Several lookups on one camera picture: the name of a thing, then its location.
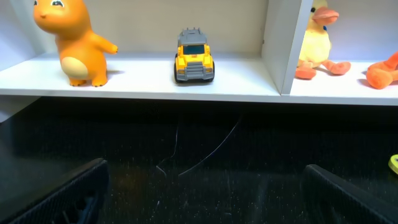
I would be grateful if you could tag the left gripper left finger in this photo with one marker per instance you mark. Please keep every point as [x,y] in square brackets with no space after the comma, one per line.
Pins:
[56,199]

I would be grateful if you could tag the white plush duck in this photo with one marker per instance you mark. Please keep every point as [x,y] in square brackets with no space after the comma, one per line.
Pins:
[381,74]

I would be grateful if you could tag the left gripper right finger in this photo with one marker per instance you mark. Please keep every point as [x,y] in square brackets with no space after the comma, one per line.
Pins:
[345,202]

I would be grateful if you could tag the white shelf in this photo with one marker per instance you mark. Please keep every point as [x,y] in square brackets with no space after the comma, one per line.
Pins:
[146,77]

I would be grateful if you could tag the orange rubber toy figure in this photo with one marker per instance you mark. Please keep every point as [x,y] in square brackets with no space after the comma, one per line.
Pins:
[77,46]

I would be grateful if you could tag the yellow plush duck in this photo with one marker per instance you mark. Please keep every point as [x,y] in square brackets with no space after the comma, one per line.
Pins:
[315,43]

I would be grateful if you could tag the yellow rattle drum toy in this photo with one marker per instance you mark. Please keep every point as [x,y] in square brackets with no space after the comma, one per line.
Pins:
[394,163]

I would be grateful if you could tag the grey and yellow toy truck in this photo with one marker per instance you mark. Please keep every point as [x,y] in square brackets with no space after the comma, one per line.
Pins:
[194,62]

